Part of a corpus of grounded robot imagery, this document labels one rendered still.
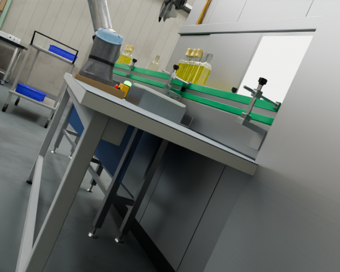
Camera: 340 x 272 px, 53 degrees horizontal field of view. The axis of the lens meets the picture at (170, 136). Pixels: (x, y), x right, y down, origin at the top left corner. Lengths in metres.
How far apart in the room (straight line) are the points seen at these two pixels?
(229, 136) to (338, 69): 0.56
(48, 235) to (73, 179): 0.15
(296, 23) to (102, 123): 1.10
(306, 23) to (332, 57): 0.70
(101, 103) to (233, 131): 0.68
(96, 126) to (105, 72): 0.71
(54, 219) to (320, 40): 0.80
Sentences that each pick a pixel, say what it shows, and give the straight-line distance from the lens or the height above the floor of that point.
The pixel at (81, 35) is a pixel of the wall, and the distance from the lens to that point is 8.16.
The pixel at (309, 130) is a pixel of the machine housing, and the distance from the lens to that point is 0.89.
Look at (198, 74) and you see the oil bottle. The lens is 1.76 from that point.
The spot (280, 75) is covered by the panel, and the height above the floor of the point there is 1.12.
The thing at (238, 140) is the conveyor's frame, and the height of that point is 0.79.
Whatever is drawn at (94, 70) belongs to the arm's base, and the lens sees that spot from 1.50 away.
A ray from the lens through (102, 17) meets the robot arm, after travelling 1.70.
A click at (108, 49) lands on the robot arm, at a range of 1.52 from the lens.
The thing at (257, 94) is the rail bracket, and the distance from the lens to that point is 1.16.
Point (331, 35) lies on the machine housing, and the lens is 0.99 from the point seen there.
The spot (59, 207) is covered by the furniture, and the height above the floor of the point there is 0.47.
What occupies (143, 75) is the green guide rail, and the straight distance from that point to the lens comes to 2.07.
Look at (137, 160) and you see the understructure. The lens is 2.39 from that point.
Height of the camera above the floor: 0.77
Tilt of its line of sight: 3 degrees down
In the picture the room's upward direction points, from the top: 24 degrees clockwise
